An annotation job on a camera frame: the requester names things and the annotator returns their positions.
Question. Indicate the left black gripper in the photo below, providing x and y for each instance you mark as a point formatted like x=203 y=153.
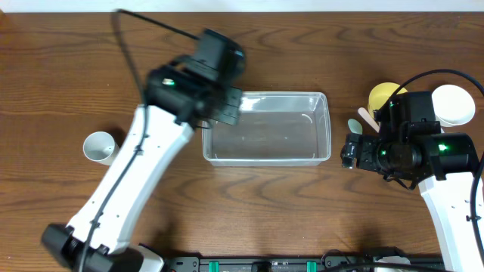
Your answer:
x=230 y=106

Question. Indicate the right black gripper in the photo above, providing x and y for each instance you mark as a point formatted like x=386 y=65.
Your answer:
x=361 y=152

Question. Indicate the grey plastic cup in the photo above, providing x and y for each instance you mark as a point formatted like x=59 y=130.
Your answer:
x=100 y=147

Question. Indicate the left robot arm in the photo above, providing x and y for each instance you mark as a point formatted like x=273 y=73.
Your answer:
x=98 y=236

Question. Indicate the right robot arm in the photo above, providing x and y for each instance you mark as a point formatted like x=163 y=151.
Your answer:
x=412 y=150

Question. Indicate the clear plastic container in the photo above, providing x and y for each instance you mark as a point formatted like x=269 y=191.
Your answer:
x=275 y=128

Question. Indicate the mint green plastic spoon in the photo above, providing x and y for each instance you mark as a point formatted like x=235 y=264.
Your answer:
x=354 y=126

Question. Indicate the yellow plastic bowl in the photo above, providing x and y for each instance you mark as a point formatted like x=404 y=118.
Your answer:
x=379 y=95

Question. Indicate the white plastic bowl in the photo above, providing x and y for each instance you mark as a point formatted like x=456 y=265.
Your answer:
x=453 y=105

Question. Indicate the black mounting rail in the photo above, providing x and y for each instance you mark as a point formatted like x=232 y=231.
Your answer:
x=343 y=261

